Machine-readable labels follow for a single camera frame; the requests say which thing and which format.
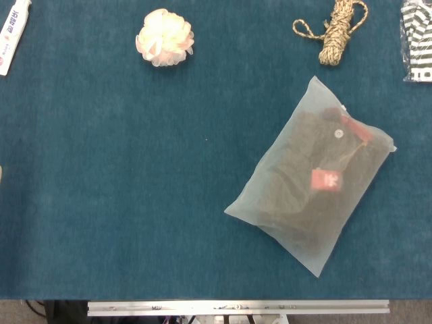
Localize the translucent white plastic bag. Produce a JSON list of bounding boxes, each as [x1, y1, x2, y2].
[[223, 75, 398, 278]]

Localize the white toothpaste tube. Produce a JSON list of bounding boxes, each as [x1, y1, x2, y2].
[[0, 0, 32, 76]]

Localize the beige knotted rope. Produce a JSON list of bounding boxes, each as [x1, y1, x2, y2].
[[292, 0, 369, 66]]

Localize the black floor cable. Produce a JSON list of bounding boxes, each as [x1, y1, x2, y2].
[[25, 299, 48, 319]]

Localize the aluminium profile rail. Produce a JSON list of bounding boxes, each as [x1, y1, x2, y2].
[[86, 299, 390, 317]]

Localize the blue carpet table mat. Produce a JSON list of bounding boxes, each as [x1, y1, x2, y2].
[[0, 0, 432, 300]]

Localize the striped black white packet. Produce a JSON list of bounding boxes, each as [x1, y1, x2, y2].
[[400, 0, 432, 83]]

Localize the pale pink bath pouf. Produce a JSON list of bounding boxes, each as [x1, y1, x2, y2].
[[135, 8, 195, 68]]

